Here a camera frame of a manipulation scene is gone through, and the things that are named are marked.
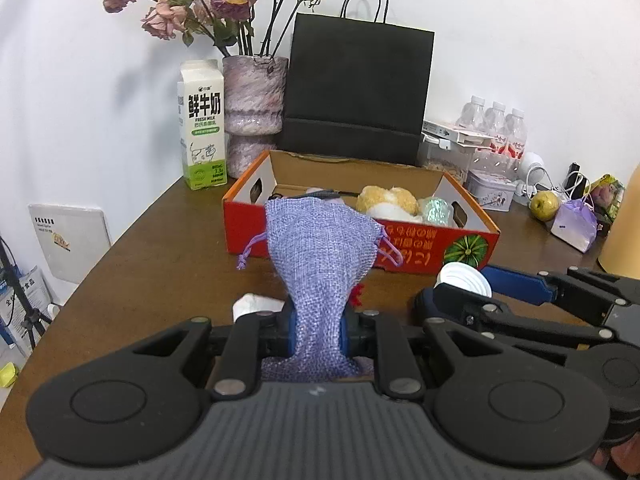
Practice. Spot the yellow white plush alpaca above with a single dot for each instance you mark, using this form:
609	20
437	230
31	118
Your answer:
385	200

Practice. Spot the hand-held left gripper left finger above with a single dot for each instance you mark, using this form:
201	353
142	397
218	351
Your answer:
287	332

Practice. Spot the small white fan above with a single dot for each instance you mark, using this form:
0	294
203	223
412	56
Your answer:
532	162

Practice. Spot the flat white carton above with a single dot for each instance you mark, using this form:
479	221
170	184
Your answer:
445	130

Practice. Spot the white printed paper bag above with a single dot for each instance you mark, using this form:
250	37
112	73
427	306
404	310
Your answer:
35	285

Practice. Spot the black light stand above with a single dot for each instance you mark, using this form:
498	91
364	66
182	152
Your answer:
21	296

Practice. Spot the white square panel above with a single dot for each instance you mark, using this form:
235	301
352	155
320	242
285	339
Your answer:
70	245

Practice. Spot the black power adapter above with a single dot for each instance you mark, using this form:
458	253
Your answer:
573	172

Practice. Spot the red fabric flower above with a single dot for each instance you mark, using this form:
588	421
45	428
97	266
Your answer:
356	296

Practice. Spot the purple tissue pack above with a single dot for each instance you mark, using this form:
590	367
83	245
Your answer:
575	225

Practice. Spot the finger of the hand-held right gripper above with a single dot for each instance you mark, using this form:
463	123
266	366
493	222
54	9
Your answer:
475	310
515	282

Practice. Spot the green white milk carton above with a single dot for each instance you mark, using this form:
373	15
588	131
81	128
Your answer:
202	125

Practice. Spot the pink mottled vase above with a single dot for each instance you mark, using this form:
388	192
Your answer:
255	100

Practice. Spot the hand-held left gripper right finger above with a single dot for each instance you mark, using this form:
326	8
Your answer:
346	334

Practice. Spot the small white cloth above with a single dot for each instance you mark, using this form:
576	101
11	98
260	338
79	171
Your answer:
255	305

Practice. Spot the yellow-green small case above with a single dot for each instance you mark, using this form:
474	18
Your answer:
7	376

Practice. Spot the green pear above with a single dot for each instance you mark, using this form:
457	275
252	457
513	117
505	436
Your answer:
545	205

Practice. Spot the red cardboard box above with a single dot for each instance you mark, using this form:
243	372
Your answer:
240	230

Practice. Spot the printed tin box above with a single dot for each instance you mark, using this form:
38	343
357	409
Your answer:
490	192

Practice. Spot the clear food container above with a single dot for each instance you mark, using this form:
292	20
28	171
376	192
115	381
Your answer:
440	162

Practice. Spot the colourful snack packet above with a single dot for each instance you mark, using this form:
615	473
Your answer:
607	190

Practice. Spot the black paper bag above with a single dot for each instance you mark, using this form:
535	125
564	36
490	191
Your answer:
350	85

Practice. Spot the yellow thermos jug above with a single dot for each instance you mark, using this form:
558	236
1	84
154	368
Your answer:
625	240

